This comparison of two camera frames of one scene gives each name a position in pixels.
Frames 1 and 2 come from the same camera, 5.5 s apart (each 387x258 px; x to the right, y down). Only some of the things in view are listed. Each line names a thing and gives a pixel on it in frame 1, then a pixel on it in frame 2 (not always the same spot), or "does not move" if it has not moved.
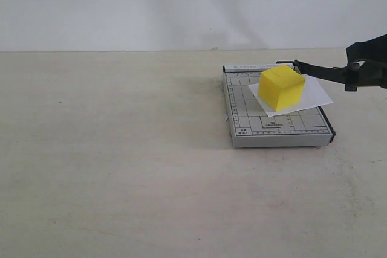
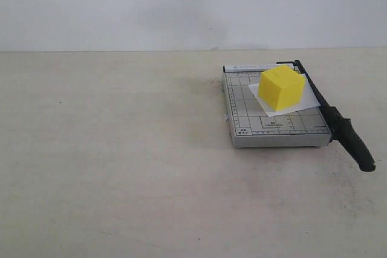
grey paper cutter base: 250,125 does not move
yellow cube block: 281,88 does not move
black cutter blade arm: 340,75 to 340,128
